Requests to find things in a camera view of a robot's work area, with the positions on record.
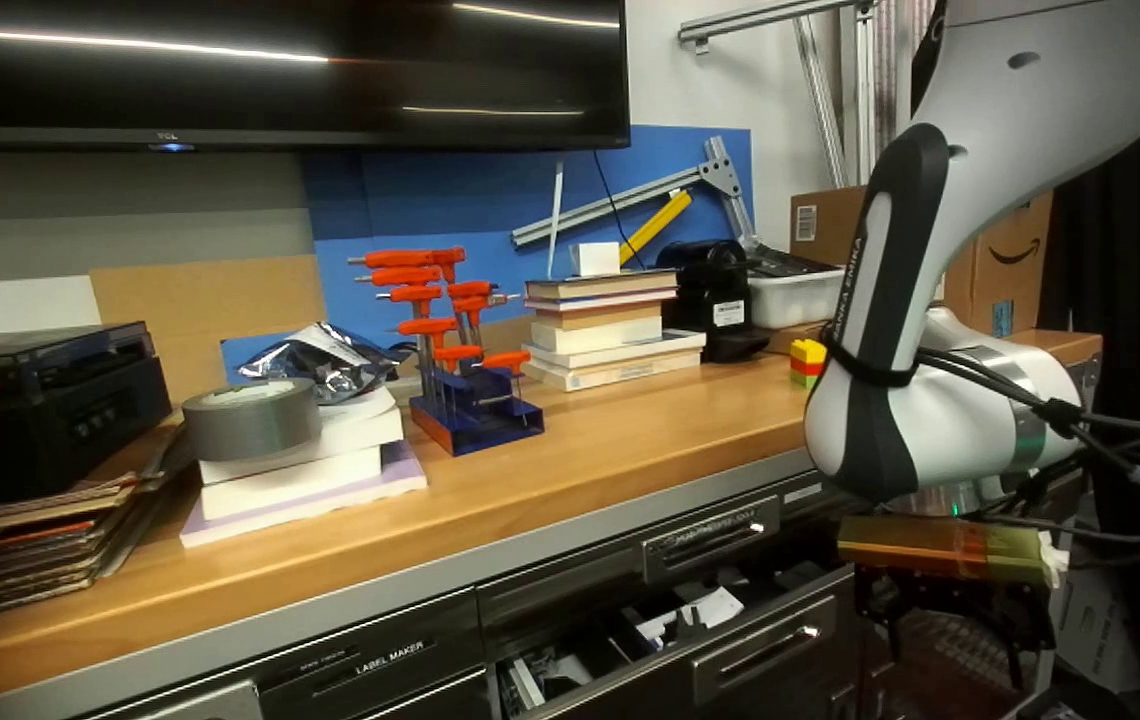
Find black electronic box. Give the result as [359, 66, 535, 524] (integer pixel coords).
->
[0, 318, 173, 505]

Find white storage bin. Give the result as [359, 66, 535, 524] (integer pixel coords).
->
[746, 269, 845, 329]

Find open grey metal drawer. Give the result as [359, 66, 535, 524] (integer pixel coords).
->
[492, 561, 857, 720]

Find orange hex key set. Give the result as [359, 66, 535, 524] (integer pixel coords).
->
[359, 248, 542, 456]

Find grey duct tape roll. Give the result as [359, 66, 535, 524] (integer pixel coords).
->
[183, 378, 320, 458]

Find white books under tape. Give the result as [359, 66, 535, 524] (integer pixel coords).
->
[178, 389, 428, 549]

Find colourful toy brick stack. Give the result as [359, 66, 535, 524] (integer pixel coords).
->
[788, 334, 829, 393]

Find cardboard box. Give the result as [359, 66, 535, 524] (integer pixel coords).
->
[793, 189, 1051, 334]

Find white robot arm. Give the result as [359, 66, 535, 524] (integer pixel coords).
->
[805, 0, 1140, 586]

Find black bag with label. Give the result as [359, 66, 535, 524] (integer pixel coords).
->
[657, 241, 766, 363]

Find stack of books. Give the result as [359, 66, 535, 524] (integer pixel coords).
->
[523, 271, 702, 393]

